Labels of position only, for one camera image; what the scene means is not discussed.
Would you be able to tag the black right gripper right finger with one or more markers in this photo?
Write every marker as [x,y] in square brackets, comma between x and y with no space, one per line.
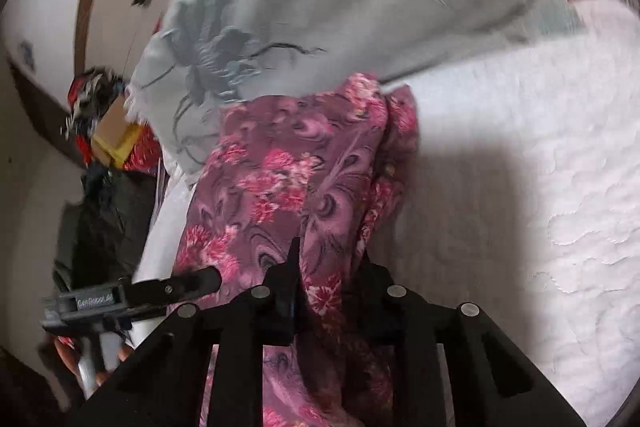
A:
[450,365]

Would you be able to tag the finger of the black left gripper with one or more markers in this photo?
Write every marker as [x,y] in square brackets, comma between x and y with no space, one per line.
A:
[183,287]

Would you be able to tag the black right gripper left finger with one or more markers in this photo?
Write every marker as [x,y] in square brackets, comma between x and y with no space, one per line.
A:
[203,366]

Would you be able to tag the purple pink floral garment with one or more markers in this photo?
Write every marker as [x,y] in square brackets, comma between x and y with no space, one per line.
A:
[325,170]

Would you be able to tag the person's left hand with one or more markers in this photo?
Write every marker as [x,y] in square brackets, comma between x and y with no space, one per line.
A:
[70,352]

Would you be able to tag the dark green jacket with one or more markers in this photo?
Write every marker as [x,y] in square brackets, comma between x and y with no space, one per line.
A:
[101,239]

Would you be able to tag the cardboard box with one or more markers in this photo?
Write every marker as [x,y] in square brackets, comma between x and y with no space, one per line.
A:
[114,137]

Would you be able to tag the white quilted bed cover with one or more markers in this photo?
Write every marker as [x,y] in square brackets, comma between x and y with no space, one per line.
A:
[525,200]

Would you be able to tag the grey floral pillow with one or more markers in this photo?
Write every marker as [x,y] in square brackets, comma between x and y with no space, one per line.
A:
[209,54]

